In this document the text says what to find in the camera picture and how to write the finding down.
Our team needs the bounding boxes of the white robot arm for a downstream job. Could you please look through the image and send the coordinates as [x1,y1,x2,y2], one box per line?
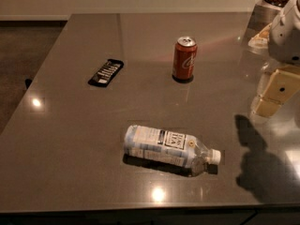
[248,0,300,122]

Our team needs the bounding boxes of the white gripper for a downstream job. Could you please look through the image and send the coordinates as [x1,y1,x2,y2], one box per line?
[249,59,300,123]

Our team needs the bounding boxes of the jar of brown snacks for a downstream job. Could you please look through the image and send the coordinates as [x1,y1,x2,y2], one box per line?
[248,0,289,28]

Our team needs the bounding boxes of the pale snack packet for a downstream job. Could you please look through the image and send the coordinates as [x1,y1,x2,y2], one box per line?
[248,23,271,49]

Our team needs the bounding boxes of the red coke can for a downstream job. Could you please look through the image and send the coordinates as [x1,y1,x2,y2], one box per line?
[172,36,198,82]

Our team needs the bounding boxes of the blue plastic bottle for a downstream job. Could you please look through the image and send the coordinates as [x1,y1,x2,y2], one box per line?
[124,125,221,176]

